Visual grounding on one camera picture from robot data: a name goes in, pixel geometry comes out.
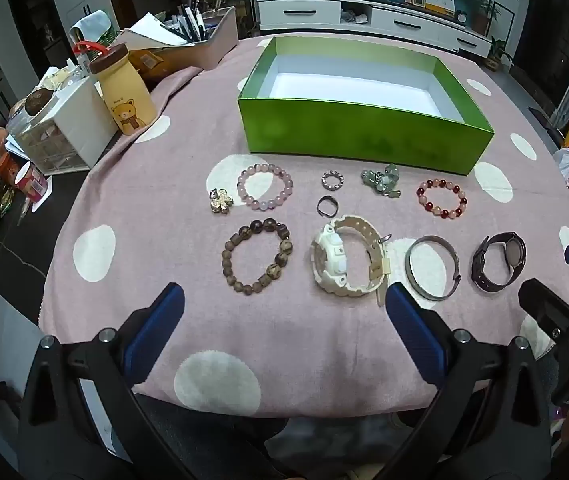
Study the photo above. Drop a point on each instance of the small black clock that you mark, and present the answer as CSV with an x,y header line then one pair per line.
x,y
460,16

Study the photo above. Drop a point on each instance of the green cardboard box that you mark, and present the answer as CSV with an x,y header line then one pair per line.
x,y
364,130

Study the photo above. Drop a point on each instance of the white drawer organizer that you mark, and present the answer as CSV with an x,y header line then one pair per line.
x,y
79,110

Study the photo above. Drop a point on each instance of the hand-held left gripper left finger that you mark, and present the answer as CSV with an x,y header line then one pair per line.
x,y
157,325

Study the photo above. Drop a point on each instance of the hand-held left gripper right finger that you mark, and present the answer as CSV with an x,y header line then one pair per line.
x,y
412,327

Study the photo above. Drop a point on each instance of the small potted plant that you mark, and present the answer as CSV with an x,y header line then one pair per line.
x,y
499,52

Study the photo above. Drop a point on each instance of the beige pen organizer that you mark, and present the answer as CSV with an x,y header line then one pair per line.
x,y
214,40

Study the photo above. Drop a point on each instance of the black planter with plants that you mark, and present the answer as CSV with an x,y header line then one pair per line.
x,y
224,0

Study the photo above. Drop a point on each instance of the green jade pendant cluster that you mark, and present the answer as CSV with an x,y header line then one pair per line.
x,y
382,177

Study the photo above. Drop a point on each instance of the white tv cabinet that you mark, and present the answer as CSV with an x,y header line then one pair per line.
x,y
404,22

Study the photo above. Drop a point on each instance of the yellow flat box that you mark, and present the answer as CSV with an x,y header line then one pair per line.
x,y
434,2

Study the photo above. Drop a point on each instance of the green snack packet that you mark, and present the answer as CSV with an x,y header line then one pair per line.
x,y
92,25

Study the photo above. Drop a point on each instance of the tall potted plant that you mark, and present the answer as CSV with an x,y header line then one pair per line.
x,y
486,15

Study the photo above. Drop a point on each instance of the white sports watch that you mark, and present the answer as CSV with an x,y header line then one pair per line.
x,y
327,255

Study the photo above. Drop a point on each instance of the gold flower brooch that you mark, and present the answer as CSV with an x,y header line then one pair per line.
x,y
220,201

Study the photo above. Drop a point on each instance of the red snack packet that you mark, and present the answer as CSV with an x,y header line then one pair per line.
x,y
22,175

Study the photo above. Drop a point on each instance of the silver bangle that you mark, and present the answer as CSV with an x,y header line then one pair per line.
x,y
444,246

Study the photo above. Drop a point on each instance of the dark wrist watch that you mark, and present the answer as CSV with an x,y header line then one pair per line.
x,y
514,247

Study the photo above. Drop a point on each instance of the white notebook paper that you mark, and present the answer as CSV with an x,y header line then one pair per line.
x,y
149,30

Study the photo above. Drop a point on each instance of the yellow bear bottle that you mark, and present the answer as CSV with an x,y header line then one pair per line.
x,y
127,100

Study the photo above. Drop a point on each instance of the yellow snack packet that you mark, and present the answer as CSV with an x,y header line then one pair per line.
x,y
149,62

